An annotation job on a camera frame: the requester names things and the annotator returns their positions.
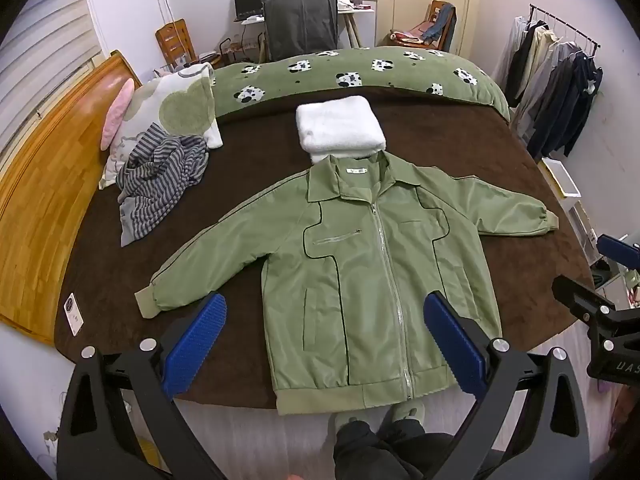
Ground bed with brown sheet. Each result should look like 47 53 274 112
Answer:
54 85 598 403

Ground white plastic bin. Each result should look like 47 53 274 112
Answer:
542 157 582 197

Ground dark covered office chair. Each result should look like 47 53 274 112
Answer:
261 0 341 61

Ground green cow-print blanket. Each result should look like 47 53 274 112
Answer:
207 46 512 122

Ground wooden headboard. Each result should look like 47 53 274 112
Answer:
0 50 143 346

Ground wooden slatted chair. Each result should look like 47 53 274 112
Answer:
155 19 198 73

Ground wooden chair with clothes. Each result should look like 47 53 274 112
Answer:
390 0 458 53

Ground black monitor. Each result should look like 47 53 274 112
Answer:
233 0 277 20

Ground black clothes rack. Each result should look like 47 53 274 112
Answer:
529 4 601 56

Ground pink pillow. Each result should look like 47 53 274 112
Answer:
101 79 136 152

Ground folded white towel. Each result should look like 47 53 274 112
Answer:
295 95 387 165

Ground row of hanging clothes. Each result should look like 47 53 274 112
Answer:
504 15 603 161

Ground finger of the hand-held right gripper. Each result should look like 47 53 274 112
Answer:
596 233 640 267
551 274 640 322

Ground white pillow with green print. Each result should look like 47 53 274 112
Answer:
98 62 223 191

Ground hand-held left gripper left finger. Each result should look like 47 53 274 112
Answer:
56 292 228 480

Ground white desk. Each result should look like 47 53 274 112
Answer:
242 0 376 50

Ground white window blind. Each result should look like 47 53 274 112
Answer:
0 0 108 171

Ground grey striped cloth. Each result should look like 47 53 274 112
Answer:
117 122 210 248

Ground green slipper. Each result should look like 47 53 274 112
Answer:
387 402 427 425

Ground blue jeans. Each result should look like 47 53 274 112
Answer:
422 4 457 46

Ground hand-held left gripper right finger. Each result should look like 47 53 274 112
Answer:
422 290 593 480

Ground person's dark trouser legs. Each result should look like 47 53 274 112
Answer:
332 417 453 480

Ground green zip jacket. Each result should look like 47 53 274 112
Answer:
135 152 560 416

